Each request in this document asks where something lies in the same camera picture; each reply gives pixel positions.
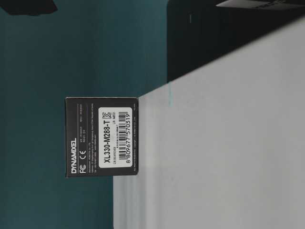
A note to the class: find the black dynamixel box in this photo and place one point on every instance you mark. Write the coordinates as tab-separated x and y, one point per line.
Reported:
263	4
101	136

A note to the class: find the black base board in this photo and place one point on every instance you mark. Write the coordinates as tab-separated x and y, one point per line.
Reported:
199	32

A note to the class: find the white base board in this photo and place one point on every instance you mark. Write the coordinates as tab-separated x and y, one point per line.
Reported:
223	147

